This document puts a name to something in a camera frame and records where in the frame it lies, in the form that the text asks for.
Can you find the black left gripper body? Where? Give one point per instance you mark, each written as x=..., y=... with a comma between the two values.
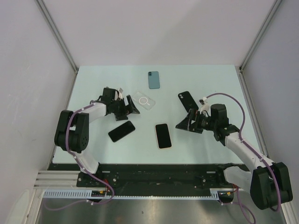
x=118, y=107

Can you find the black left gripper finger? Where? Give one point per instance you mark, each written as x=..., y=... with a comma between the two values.
x=121, y=116
x=131, y=108

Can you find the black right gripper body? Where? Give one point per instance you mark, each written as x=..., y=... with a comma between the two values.
x=202, y=122

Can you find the clear magsafe phone case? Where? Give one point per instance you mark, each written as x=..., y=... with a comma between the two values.
x=143, y=100

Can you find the black phone camera side up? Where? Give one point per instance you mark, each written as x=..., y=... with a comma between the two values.
x=187, y=101

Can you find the black phone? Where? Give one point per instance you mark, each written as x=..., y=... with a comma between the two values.
x=163, y=135

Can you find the beige phone case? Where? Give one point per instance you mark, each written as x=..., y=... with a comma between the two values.
x=163, y=148

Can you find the black phone screen up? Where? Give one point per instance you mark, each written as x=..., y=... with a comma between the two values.
x=121, y=131

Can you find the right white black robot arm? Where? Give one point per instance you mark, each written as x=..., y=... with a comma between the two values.
x=267, y=182

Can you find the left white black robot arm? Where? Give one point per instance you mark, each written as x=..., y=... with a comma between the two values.
x=72, y=132

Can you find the teal blue phone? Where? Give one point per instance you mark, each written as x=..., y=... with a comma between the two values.
x=153, y=80

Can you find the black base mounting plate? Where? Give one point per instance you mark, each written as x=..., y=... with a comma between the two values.
x=164, y=180

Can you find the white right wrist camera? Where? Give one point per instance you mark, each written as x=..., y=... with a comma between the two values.
x=205, y=107

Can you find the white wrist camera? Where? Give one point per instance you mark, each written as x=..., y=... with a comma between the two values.
x=205, y=107
x=118, y=94

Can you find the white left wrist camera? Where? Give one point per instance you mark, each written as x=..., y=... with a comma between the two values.
x=118, y=94

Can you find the white slotted cable duct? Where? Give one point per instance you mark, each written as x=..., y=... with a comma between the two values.
x=99, y=194

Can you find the aluminium frame rail left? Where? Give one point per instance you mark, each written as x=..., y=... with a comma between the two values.
x=56, y=180

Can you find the left aluminium corner post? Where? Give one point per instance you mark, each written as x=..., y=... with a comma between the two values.
x=56, y=33

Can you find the aluminium corner post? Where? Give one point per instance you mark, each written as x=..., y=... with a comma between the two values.
x=261, y=32
x=56, y=33

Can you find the right aluminium corner post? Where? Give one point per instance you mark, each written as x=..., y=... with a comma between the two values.
x=261, y=32

